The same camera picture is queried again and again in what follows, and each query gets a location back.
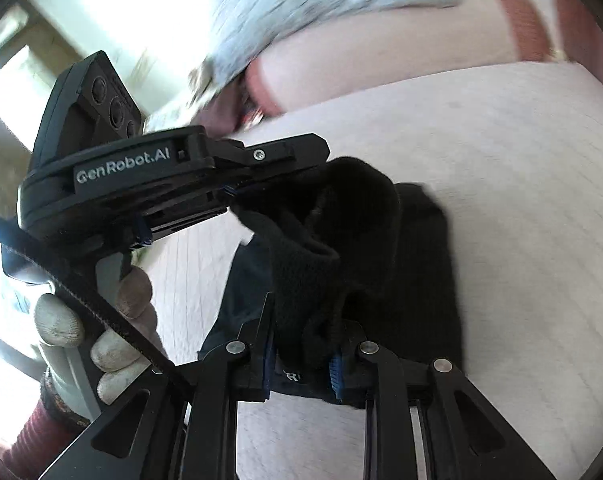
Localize black camera strap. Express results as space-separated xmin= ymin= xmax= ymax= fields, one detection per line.
xmin=0 ymin=211 xmax=178 ymax=376

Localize pink quilted bedspread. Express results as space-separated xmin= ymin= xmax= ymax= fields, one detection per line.
xmin=144 ymin=63 xmax=603 ymax=479

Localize red patterned small item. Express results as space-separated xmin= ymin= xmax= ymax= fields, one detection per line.
xmin=239 ymin=103 xmax=265 ymax=130

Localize red sleeved left forearm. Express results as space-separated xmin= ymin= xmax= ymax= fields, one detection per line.
xmin=1 ymin=370 xmax=90 ymax=479

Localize white gloved left hand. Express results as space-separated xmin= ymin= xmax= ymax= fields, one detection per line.
xmin=34 ymin=263 xmax=165 ymax=424

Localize pink red sofa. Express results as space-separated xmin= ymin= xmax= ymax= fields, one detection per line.
xmin=545 ymin=0 xmax=603 ymax=82

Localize dark maroon cloth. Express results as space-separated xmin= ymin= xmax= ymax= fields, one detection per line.
xmin=195 ymin=84 xmax=243 ymax=139

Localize black pants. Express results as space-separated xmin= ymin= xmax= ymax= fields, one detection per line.
xmin=202 ymin=157 xmax=464 ymax=403

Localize pink bolster pillow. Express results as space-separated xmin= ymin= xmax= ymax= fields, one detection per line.
xmin=245 ymin=0 xmax=551 ymax=116

